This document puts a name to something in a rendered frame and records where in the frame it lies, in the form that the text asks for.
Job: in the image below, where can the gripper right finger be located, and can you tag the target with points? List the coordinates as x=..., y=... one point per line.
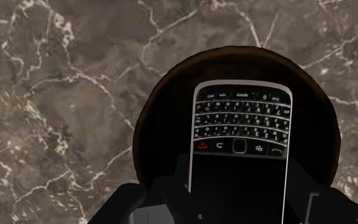
x=321, y=204

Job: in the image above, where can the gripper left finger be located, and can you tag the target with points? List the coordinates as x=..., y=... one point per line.
x=166, y=201

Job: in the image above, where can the black keypad phone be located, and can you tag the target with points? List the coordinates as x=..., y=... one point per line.
x=240, y=173

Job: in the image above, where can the dark brown round bowl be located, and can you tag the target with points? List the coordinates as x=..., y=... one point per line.
x=166, y=124

